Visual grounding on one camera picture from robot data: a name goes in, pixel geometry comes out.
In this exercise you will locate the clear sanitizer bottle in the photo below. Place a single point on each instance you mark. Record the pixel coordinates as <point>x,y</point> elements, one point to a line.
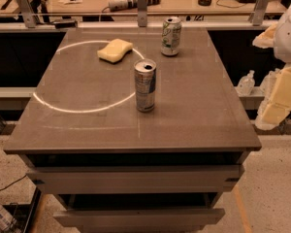
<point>268,80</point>
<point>246,84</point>

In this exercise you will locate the clear sanitizer bottle left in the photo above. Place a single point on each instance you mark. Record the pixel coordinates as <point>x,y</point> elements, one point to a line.
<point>246,84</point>

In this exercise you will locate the black bin on floor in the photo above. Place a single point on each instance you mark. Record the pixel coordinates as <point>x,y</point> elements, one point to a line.
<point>18,218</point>

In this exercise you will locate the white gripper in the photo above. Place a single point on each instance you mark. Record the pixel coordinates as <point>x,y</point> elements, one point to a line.
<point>290,36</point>

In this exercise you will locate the lower grey drawer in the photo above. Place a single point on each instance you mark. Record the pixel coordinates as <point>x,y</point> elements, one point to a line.
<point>140,221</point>

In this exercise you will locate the metal bracket middle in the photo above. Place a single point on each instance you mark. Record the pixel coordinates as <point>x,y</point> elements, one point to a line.
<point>142,13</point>

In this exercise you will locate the silver blue redbull can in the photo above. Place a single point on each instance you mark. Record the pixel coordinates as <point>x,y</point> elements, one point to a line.
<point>145,84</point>

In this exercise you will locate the white green 7up can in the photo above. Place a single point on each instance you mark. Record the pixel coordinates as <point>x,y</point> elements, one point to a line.
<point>171,36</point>

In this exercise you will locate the metal bracket left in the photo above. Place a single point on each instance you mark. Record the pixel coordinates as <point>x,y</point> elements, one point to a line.
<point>27,13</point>

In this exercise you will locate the metal bracket right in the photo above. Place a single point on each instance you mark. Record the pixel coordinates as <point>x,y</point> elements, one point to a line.
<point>257,16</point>

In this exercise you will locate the clear sanitizer bottle right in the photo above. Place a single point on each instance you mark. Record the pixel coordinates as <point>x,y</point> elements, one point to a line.
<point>268,80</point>

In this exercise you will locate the grey drawer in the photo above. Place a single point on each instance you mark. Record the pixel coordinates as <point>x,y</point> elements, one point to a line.
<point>136,180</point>
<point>140,221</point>

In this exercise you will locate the upper grey drawer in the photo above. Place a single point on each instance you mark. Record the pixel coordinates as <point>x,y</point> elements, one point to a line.
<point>136,180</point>

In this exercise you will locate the metal bracket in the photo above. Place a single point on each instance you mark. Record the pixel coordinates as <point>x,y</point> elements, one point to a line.
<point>257,16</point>
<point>142,13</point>
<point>27,13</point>

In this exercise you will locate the yellow sponge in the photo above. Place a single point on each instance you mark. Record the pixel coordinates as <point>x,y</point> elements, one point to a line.
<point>115,50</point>

